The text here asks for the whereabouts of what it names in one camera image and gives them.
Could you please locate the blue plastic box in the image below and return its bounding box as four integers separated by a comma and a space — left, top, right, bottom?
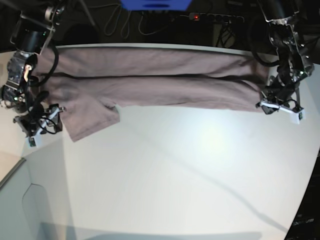
120, 0, 192, 11

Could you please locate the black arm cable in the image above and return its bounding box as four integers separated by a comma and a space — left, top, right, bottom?
29, 43, 60, 87

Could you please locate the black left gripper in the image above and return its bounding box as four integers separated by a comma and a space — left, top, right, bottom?
261, 75, 301, 115

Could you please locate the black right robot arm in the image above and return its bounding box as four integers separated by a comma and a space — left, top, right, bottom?
0, 0, 66, 137

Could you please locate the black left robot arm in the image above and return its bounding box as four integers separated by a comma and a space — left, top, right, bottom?
247, 0, 314, 122

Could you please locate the mauve grey t-shirt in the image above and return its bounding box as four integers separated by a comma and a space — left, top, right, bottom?
43, 47, 269, 142

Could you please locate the black power strip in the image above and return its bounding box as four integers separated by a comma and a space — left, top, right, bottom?
188, 12, 245, 24

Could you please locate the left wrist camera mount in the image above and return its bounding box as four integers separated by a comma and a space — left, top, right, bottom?
255, 99, 306, 125

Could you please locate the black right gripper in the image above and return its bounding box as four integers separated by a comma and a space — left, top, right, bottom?
0, 85, 49, 116

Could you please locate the white looped cable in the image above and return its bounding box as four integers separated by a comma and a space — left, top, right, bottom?
103, 0, 176, 38

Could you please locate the grey table side panel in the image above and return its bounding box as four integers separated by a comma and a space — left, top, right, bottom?
0, 158, 47, 240

